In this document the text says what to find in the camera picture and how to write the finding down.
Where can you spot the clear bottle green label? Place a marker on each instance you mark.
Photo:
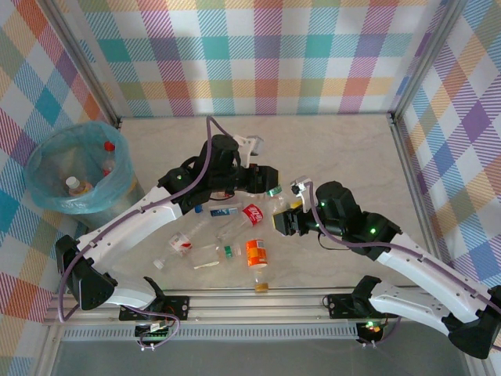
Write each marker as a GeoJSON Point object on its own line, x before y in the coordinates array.
{"type": "Point", "coordinates": [227, 252]}

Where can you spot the clear bottle red white label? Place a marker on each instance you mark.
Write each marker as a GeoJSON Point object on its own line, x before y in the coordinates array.
{"type": "Point", "coordinates": [181, 243]}

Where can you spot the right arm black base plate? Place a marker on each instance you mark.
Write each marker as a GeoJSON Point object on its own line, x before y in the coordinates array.
{"type": "Point", "coordinates": [338, 305]}

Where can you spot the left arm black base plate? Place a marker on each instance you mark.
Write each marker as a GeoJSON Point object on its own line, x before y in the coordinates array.
{"type": "Point", "coordinates": [178, 307]}

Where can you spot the aluminium frame post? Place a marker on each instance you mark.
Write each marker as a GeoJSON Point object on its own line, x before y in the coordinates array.
{"type": "Point", "coordinates": [475, 368]}
{"type": "Point", "coordinates": [47, 348]}
{"type": "Point", "coordinates": [426, 58]}
{"type": "Point", "coordinates": [78, 58]}

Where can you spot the red cap plastic bottle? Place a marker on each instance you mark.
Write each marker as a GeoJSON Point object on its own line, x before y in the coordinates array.
{"type": "Point", "coordinates": [109, 146]}

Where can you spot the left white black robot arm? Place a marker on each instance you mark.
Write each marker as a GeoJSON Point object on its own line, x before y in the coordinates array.
{"type": "Point", "coordinates": [137, 225]}

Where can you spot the orange label plastic bottle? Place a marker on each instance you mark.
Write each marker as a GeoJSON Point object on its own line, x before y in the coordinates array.
{"type": "Point", "coordinates": [256, 254]}

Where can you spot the aluminium frame side rail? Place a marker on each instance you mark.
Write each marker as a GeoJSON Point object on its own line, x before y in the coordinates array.
{"type": "Point", "coordinates": [415, 196]}

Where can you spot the clear bottle red cola label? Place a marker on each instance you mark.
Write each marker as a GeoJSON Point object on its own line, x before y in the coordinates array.
{"type": "Point", "coordinates": [253, 215]}

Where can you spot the wide aluminium frame rail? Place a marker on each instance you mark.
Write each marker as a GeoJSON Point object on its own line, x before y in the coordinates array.
{"type": "Point", "coordinates": [254, 309]}

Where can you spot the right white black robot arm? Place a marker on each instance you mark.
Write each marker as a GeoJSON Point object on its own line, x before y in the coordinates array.
{"type": "Point", "coordinates": [415, 305]}

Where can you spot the metal mesh waste bin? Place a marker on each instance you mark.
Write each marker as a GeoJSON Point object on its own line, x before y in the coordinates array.
{"type": "Point", "coordinates": [137, 196]}

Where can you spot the clear bottle blue label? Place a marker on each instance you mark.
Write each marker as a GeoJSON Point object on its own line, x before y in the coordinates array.
{"type": "Point", "coordinates": [223, 212]}

